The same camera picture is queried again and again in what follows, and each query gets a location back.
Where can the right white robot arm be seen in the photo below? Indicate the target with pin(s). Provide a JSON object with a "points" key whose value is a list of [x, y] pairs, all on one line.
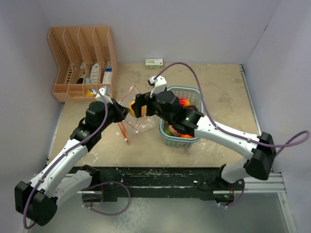
{"points": [[257, 150]]}

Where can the orange file organizer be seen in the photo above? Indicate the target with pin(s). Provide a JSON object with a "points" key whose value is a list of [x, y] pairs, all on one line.
{"points": [[76, 49]]}

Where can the white blue bottle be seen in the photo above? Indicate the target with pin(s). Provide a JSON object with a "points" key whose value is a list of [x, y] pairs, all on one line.
{"points": [[107, 78]]}

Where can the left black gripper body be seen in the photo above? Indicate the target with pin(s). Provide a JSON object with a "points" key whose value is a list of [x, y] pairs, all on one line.
{"points": [[109, 117]]}

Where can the small green white box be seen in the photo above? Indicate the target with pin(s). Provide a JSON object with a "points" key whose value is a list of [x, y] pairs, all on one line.
{"points": [[152, 63]]}

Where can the pink peach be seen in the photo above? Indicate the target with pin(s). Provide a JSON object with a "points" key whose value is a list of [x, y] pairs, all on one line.
{"points": [[173, 131]]}

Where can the yellow peach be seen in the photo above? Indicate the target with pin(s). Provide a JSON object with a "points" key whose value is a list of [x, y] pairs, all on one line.
{"points": [[133, 109]]}

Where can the yellow sponge block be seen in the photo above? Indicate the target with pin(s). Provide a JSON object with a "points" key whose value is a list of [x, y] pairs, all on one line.
{"points": [[90, 93]]}

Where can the dark purple fruit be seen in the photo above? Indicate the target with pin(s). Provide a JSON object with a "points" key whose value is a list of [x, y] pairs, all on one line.
{"points": [[192, 107]]}

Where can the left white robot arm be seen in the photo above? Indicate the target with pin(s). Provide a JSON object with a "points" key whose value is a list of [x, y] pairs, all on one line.
{"points": [[39, 199]]}

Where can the orange fruit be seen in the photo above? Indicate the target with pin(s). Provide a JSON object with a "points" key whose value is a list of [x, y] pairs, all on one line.
{"points": [[186, 136]]}

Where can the white pack in organizer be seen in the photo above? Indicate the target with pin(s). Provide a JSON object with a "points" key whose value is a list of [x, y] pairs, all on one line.
{"points": [[94, 75]]}

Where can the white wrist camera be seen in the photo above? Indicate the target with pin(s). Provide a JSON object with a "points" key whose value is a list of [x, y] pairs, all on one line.
{"points": [[102, 93], [159, 84]]}

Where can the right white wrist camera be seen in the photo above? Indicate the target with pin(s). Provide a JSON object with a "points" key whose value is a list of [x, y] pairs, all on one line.
{"points": [[159, 84]]}

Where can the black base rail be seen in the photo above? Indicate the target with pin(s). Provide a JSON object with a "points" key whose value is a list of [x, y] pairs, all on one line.
{"points": [[201, 183]]}

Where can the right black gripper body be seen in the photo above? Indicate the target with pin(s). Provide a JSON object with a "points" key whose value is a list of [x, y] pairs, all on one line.
{"points": [[155, 108]]}

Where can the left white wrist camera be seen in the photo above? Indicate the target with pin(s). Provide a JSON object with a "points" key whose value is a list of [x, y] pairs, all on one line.
{"points": [[102, 93]]}

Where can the blue plastic basket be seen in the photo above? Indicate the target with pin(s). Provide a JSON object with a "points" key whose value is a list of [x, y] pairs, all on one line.
{"points": [[193, 95]]}

